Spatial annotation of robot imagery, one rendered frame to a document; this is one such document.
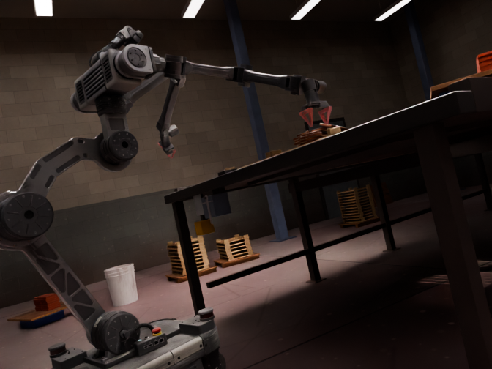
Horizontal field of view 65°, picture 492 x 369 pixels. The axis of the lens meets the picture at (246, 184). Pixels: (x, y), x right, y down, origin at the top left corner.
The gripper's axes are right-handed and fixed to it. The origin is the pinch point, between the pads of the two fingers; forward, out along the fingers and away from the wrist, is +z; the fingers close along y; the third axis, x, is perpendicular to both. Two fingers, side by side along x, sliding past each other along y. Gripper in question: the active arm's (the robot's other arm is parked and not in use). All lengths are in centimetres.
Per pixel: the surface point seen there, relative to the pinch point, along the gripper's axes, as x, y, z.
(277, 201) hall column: 386, 274, 25
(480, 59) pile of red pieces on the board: -41, 65, -11
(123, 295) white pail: 291, -22, 80
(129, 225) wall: 535, 74, 5
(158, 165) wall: 521, 142, -88
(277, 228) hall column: 391, 265, 68
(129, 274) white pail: 290, -12, 62
